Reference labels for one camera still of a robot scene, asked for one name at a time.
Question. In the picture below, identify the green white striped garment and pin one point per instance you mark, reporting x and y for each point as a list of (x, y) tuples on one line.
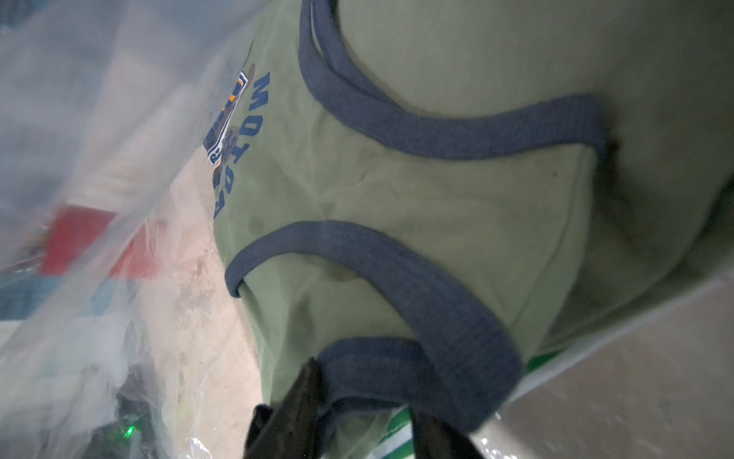
[(398, 440)]

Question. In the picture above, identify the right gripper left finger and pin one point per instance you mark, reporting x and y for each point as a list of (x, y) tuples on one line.
[(288, 430)]

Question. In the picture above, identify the clear vacuum bag blue zipper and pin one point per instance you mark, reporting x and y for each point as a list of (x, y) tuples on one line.
[(110, 105)]

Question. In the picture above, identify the red pencil cup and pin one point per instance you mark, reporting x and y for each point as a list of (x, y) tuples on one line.
[(75, 229)]

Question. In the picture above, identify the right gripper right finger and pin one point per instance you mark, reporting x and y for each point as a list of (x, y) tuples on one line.
[(433, 439)]

